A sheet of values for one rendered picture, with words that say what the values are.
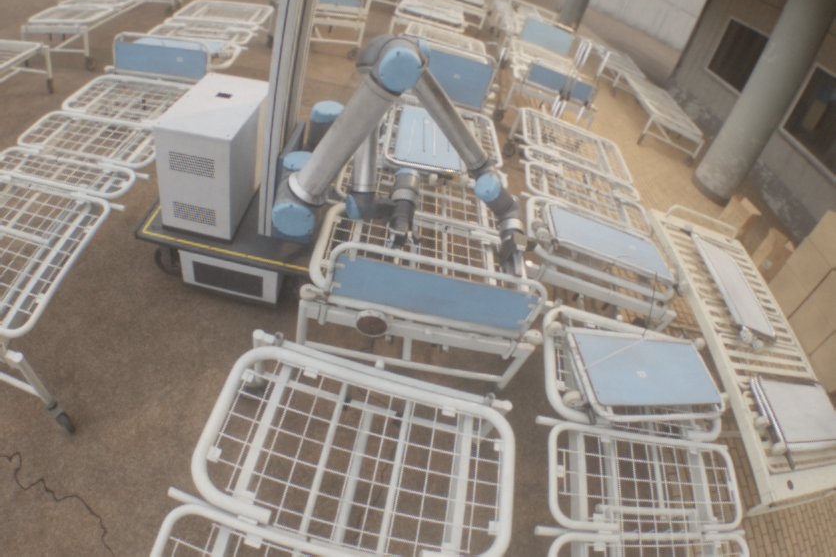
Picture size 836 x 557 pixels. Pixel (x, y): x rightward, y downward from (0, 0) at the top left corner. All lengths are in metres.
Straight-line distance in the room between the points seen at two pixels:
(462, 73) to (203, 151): 1.99
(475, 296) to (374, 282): 0.34
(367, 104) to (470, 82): 1.98
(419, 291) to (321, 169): 0.51
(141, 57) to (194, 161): 1.48
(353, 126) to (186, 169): 0.77
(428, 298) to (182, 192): 1.07
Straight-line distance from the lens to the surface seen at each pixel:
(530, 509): 1.98
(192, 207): 1.93
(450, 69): 3.17
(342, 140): 1.35
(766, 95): 5.74
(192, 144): 1.75
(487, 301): 1.53
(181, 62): 2.99
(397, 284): 1.47
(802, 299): 4.36
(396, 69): 1.24
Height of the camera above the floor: 1.68
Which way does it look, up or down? 39 degrees down
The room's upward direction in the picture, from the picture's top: 19 degrees clockwise
